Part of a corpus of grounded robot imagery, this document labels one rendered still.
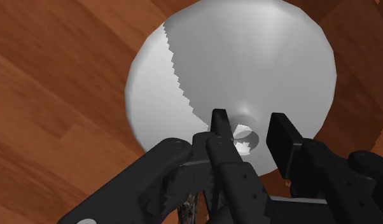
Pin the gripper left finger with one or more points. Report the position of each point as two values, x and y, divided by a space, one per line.
222 173

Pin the white round funnel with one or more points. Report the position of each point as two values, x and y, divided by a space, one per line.
247 68

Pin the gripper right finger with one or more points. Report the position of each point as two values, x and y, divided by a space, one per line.
328 173

